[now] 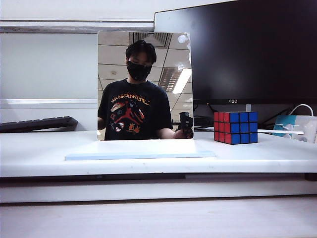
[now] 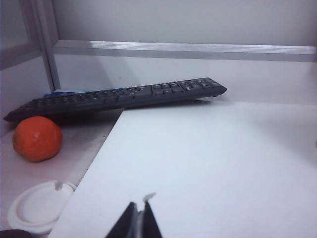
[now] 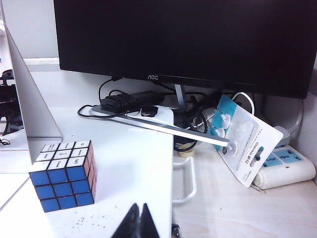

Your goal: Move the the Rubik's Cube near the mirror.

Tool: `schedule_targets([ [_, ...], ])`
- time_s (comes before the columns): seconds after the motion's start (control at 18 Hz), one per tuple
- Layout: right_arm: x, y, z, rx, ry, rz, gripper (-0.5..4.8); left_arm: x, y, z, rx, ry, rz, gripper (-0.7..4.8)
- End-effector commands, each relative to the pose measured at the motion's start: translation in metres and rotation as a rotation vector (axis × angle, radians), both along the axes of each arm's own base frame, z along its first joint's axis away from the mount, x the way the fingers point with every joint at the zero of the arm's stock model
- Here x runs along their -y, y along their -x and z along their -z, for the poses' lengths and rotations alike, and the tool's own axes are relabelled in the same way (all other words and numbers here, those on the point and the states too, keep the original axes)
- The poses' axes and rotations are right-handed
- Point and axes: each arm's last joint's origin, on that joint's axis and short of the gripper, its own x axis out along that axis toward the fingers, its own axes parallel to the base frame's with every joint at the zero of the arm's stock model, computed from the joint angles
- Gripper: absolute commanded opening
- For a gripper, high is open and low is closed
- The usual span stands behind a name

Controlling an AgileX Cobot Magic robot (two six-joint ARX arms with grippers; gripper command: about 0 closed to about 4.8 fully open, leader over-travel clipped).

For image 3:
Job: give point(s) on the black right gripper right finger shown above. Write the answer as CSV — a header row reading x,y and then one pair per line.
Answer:
x,y
148,225

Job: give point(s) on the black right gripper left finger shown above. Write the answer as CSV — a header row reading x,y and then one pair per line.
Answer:
x,y
130,225

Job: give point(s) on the Rubik's cube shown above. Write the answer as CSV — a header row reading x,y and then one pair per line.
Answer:
x,y
62,188

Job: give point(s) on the square mirror with white stand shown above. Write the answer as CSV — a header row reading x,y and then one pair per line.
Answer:
x,y
34,104

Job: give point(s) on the light blue base board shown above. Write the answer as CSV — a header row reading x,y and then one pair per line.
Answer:
x,y
128,161

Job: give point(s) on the beige tape roll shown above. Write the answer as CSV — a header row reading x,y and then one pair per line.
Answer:
x,y
185,152

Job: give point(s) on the silver monitor stand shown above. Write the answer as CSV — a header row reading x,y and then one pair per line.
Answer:
x,y
158,125

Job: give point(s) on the black power adapter brick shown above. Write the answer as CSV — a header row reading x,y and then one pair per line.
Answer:
x,y
131,99

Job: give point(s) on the white blue hook blister pack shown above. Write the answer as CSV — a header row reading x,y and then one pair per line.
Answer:
x,y
250,141

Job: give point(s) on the white power strip blue sockets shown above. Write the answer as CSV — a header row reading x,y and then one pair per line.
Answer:
x,y
287,171

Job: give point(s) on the grey plug adapter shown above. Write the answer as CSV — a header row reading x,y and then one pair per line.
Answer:
x,y
283,135

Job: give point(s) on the black AOC monitor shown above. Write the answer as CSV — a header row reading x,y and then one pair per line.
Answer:
x,y
183,37

